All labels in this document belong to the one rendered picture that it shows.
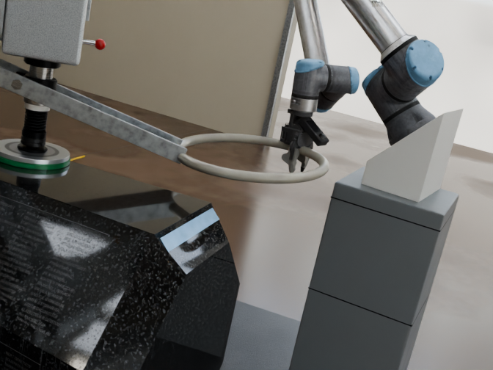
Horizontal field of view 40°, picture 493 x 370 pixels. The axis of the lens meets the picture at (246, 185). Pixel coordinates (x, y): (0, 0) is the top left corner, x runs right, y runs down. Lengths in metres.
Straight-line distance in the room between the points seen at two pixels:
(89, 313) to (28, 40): 0.74
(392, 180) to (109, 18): 5.69
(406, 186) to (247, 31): 4.66
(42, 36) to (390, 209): 1.29
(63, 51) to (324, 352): 1.48
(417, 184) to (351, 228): 0.28
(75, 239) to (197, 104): 5.61
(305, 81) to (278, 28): 4.61
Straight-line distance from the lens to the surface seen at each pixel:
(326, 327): 2.60
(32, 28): 1.87
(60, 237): 1.66
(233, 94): 6.98
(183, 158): 1.96
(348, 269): 2.50
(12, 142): 2.08
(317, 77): 2.19
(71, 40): 1.86
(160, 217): 1.70
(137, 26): 7.55
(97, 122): 1.95
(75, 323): 1.55
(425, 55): 2.37
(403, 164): 2.43
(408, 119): 2.47
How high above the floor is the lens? 1.42
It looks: 16 degrees down
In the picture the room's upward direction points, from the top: 12 degrees clockwise
